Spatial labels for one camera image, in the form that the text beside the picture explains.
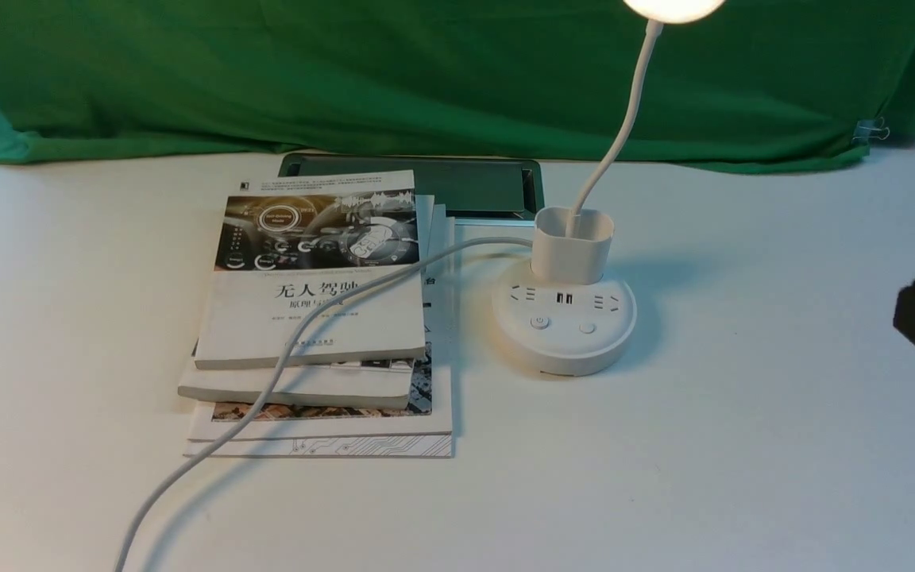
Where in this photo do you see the white desk lamp with sockets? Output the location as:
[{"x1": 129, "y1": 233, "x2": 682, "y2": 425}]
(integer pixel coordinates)
[{"x1": 491, "y1": 1, "x2": 721, "y2": 377}]

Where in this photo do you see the metal binder clip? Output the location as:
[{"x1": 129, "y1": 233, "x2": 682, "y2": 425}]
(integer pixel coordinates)
[{"x1": 851, "y1": 117, "x2": 892, "y2": 145}]

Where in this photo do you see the green backdrop cloth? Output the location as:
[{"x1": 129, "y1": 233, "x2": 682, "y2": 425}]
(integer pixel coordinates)
[{"x1": 0, "y1": 1, "x2": 915, "y2": 174}]

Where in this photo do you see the bottom book with circuit pattern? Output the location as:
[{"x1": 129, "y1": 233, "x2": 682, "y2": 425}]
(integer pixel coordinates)
[{"x1": 177, "y1": 261, "x2": 454, "y2": 458}]

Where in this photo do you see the top book with Chinese title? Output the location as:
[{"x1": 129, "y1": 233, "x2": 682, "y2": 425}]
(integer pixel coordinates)
[{"x1": 193, "y1": 170, "x2": 432, "y2": 370}]

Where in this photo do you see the white lamp power cable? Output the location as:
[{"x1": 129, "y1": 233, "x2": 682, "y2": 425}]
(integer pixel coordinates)
[{"x1": 112, "y1": 236, "x2": 535, "y2": 572}]

